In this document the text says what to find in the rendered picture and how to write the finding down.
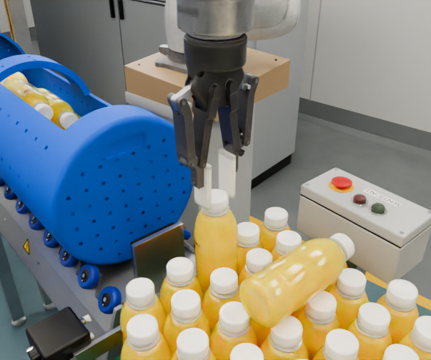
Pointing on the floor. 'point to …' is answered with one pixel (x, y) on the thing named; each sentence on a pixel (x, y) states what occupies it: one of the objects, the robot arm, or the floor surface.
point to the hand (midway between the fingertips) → (214, 179)
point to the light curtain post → (18, 24)
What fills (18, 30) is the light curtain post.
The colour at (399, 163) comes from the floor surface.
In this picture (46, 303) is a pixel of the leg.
